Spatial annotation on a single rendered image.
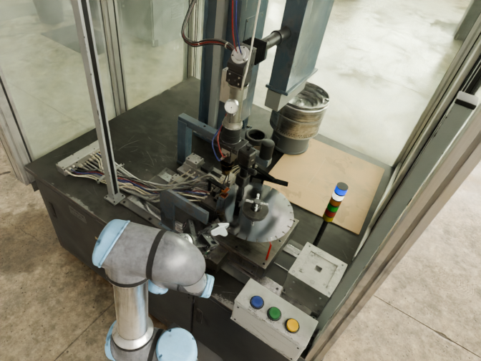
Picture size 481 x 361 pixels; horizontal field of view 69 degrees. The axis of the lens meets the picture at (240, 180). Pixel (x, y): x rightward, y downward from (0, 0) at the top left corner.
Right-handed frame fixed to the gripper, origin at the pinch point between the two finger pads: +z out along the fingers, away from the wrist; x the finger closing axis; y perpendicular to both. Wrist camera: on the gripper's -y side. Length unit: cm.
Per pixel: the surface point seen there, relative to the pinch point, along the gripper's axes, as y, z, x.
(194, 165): -42.4, 14.6, 6.5
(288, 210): 8.2, 21.9, 21.6
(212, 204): -16.0, 7.3, 3.7
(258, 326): 36.3, -3.7, -8.9
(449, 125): 47, -35, 76
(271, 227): 11.3, 11.4, 15.0
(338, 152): -19, 98, 46
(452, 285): 77, 182, 12
